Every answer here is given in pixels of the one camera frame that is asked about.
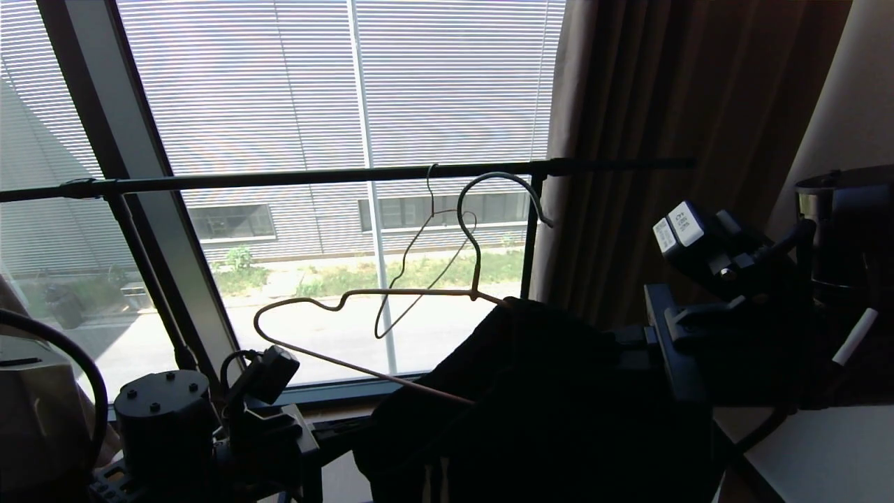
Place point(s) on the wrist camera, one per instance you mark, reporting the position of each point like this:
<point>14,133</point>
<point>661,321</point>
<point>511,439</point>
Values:
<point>272,370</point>
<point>705,244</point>

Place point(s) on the pink clothes hanger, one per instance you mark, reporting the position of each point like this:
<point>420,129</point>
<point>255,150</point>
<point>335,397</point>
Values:
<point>419,291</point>
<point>428,190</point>

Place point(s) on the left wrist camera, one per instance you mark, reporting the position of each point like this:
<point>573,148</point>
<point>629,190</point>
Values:
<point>272,370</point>

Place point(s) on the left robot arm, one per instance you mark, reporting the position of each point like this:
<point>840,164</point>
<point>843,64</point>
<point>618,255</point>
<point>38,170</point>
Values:
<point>160,419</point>

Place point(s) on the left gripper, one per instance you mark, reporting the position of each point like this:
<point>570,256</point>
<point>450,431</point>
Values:
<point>272,461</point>

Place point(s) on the black garment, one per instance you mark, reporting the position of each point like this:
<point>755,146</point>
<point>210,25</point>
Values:
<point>545,419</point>

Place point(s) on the window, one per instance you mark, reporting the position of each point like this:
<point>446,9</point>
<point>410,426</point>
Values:
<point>279,84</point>

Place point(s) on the black clothes rack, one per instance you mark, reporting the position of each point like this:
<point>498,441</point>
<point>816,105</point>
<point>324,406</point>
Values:
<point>279,179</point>

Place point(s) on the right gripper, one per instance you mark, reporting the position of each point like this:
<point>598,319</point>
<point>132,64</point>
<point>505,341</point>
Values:
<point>754,370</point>

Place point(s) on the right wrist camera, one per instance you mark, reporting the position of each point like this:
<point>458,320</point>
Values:
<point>705,244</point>

